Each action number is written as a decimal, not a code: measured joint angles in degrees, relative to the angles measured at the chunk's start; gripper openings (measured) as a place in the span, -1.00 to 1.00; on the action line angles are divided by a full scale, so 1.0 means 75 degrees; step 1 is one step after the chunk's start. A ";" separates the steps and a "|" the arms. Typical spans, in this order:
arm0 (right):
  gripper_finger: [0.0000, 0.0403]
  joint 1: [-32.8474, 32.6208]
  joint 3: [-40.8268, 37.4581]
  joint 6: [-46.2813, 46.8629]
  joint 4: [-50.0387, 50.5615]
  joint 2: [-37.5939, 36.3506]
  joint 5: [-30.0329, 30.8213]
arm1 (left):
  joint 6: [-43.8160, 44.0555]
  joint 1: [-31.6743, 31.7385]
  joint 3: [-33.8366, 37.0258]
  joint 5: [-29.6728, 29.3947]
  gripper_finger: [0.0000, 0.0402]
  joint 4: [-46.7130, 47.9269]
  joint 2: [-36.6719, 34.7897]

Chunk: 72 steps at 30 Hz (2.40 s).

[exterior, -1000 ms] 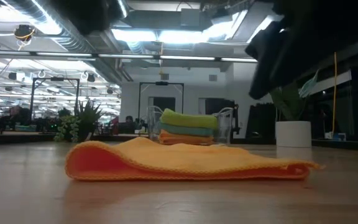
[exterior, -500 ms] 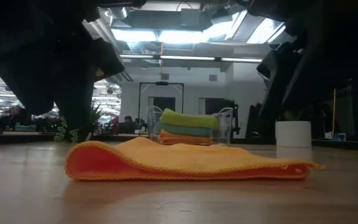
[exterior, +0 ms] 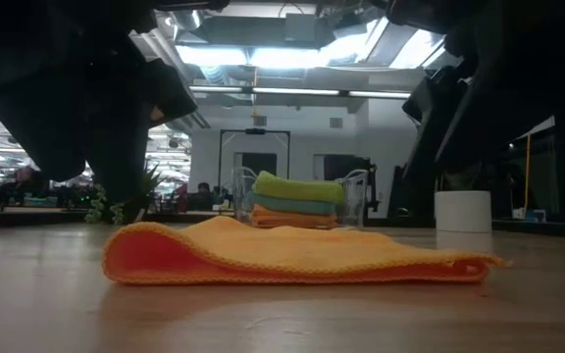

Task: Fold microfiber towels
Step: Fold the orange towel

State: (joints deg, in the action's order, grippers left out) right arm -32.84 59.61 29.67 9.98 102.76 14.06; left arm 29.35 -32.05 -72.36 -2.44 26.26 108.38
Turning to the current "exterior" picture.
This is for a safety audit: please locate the green microfiber towel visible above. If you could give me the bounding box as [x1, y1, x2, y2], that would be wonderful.
[251, 170, 346, 205]

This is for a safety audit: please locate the snake plant in white pot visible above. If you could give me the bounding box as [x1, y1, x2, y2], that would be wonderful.
[434, 189, 493, 234]

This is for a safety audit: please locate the round silver ceiling duct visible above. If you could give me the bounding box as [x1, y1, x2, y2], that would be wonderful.
[167, 9, 204, 31]

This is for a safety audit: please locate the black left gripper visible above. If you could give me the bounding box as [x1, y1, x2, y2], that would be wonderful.
[0, 0, 199, 207]

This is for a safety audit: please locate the teal microfiber towel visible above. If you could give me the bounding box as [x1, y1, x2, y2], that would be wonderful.
[248, 190, 338, 216]

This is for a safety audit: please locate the long ceiling light bar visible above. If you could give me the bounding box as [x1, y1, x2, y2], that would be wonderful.
[188, 85, 414, 101]

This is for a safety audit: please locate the small green succulent plant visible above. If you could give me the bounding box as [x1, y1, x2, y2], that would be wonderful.
[84, 165, 164, 226]

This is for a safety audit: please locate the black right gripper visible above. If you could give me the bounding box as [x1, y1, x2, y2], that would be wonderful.
[385, 0, 565, 180]

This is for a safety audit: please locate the orange microfiber towel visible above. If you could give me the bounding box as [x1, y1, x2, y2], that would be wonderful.
[250, 204, 339, 230]
[101, 215, 507, 286]

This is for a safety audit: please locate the clear plastic bin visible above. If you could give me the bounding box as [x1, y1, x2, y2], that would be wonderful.
[231, 167, 370, 229]

